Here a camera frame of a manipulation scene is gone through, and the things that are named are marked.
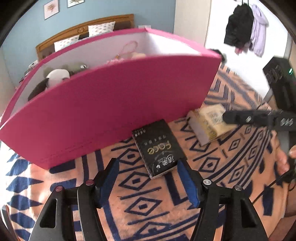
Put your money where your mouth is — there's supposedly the lilac hanging hoodie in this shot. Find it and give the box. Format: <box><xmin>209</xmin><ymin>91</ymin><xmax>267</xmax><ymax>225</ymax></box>
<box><xmin>249</xmin><ymin>4</ymin><xmax>269</xmax><ymax>57</ymax></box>

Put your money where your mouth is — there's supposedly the black hanging jacket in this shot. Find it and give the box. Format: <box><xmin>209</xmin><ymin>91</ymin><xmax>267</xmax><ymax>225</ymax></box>
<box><xmin>224</xmin><ymin>4</ymin><xmax>254</xmax><ymax>49</ymax></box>

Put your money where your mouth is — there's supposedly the left framed flower picture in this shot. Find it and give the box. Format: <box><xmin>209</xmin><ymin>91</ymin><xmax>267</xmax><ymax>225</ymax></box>
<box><xmin>44</xmin><ymin>0</ymin><xmax>59</xmax><ymax>20</ymax></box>

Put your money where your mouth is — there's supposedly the left patterned pillow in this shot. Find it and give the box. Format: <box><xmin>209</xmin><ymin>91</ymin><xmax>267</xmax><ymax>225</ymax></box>
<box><xmin>54</xmin><ymin>35</ymin><xmax>80</xmax><ymax>52</ymax></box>

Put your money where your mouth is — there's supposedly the wooden headboard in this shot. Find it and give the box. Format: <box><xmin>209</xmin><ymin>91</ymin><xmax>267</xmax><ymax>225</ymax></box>
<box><xmin>36</xmin><ymin>14</ymin><xmax>134</xmax><ymax>61</ymax></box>

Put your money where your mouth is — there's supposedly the framed flower picture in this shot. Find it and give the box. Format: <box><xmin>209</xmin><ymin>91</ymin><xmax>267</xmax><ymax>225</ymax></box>
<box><xmin>67</xmin><ymin>0</ymin><xmax>85</xmax><ymax>8</ymax></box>
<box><xmin>44</xmin><ymin>0</ymin><xmax>59</xmax><ymax>20</ymax></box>

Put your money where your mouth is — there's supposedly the right patterned pillow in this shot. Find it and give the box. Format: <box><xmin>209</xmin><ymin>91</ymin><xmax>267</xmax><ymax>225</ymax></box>
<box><xmin>88</xmin><ymin>21</ymin><xmax>116</xmax><ymax>37</ymax></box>

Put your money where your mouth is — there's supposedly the yellow tissue pack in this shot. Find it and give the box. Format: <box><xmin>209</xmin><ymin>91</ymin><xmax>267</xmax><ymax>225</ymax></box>
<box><xmin>187</xmin><ymin>104</ymin><xmax>237</xmax><ymax>146</ymax></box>

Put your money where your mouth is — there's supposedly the green frog plush toy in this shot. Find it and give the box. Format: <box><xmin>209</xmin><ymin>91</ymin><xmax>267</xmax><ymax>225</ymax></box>
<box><xmin>28</xmin><ymin>62</ymin><xmax>88</xmax><ymax>101</ymax></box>

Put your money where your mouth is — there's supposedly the patterned pillow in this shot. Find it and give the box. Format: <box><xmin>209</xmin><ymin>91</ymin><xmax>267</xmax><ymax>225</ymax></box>
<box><xmin>88</xmin><ymin>21</ymin><xmax>116</xmax><ymax>37</ymax></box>
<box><xmin>54</xmin><ymin>35</ymin><xmax>80</xmax><ymax>52</ymax></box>

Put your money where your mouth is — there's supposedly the pink storage box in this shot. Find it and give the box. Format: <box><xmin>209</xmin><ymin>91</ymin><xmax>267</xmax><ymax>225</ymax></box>
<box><xmin>1</xmin><ymin>28</ymin><xmax>221</xmax><ymax>169</ymax></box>

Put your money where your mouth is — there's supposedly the middle framed flower picture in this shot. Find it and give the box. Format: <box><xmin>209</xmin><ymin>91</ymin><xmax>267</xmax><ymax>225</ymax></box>
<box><xmin>67</xmin><ymin>0</ymin><xmax>85</xmax><ymax>8</ymax></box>

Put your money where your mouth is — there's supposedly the black Face tissue pack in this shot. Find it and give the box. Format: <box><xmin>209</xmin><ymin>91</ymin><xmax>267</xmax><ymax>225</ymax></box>
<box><xmin>132</xmin><ymin>119</ymin><xmax>187</xmax><ymax>179</ymax></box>

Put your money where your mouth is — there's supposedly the cream bunny plush toy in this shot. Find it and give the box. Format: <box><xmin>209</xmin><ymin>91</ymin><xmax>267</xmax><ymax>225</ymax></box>
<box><xmin>131</xmin><ymin>52</ymin><xmax>146</xmax><ymax>59</ymax></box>

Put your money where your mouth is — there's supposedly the black camera box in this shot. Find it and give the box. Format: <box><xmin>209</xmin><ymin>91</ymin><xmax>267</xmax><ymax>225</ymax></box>
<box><xmin>263</xmin><ymin>56</ymin><xmax>295</xmax><ymax>113</ymax></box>

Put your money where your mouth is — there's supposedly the right hand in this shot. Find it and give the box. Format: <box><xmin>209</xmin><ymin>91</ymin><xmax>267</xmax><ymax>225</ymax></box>
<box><xmin>275</xmin><ymin>142</ymin><xmax>296</xmax><ymax>175</ymax></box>

